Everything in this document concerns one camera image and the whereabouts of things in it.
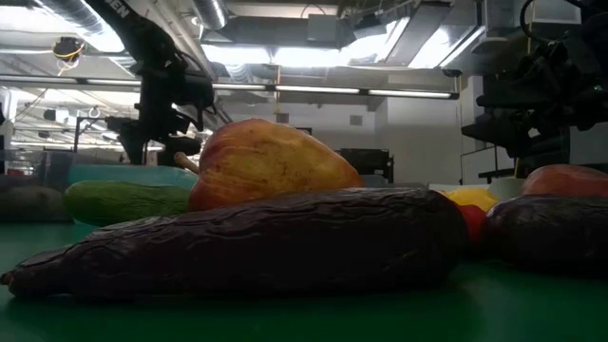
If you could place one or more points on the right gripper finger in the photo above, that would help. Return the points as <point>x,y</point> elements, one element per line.
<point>515,135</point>
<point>501,101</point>

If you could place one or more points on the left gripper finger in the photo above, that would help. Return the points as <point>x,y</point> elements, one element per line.
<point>132,148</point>
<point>180,151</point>

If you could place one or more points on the dark green cucumber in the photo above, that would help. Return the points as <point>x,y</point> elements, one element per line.
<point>123,203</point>

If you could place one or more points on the yellow lemon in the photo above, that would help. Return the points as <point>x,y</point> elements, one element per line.
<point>475,197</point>

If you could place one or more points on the red yellow apple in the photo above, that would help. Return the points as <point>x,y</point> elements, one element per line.
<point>266,161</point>

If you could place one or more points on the red chili pepper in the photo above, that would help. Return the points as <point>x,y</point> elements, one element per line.
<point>472,221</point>

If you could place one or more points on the purple eggplant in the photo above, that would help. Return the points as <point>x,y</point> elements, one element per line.
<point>546,233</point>
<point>266,242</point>

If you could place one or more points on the beige garlic bulb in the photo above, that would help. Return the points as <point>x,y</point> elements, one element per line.
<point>28,204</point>

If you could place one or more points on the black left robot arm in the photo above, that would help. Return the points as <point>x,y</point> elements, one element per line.
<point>142,38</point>

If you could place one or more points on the teal plastic bin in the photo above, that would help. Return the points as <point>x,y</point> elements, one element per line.
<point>133,173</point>

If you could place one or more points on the white framed board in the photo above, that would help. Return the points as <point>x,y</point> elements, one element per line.
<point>484,164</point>

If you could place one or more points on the dark grey bin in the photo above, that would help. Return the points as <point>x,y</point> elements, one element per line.
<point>28,166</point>

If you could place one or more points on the long ceiling light strip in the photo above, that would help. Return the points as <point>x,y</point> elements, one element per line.
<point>313,89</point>

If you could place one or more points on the grey translucent bin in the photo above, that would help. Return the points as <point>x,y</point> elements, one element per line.
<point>375,180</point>

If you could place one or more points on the black monitor cart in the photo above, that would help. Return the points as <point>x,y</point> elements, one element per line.
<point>366,161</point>

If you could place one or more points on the black metal frame stand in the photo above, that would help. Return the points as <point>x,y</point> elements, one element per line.
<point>90,119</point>

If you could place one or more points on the round silver air duct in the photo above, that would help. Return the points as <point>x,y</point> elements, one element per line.
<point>211,12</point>

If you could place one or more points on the black overhead camera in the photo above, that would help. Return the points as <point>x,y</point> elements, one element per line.
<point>68,47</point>

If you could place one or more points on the grey rectangular air duct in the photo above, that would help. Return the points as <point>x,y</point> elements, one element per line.
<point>266,31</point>

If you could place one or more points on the grey wall vent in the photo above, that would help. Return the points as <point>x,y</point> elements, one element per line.
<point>356,120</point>

